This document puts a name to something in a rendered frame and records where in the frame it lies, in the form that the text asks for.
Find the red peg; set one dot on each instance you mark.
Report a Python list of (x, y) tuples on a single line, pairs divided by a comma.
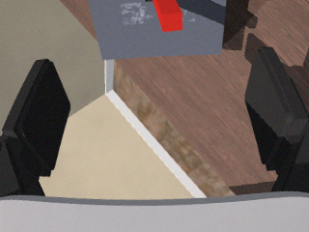
[(169, 14)]

